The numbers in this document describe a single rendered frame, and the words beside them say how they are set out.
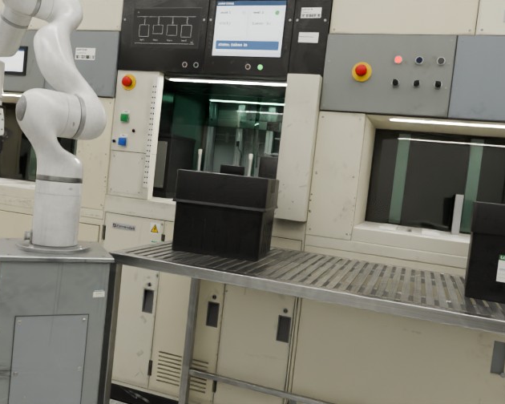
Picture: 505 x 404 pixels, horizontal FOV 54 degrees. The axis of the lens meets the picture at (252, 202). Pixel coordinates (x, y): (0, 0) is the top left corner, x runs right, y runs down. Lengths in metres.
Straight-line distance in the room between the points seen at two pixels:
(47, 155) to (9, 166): 1.78
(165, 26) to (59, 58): 0.75
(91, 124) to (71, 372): 0.66
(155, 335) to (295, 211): 0.80
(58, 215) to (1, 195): 1.20
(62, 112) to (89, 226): 0.95
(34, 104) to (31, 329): 0.56
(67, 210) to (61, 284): 0.20
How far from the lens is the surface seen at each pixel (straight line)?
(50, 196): 1.41
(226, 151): 2.93
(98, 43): 2.32
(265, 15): 2.02
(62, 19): 1.62
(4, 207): 2.58
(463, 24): 1.92
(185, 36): 2.12
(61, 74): 1.51
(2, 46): 1.91
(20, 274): 1.36
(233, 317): 2.00
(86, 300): 1.39
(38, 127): 1.38
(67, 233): 1.43
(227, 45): 2.04
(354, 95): 1.86
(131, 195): 2.16
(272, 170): 2.44
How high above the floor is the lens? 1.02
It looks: 3 degrees down
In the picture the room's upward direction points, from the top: 6 degrees clockwise
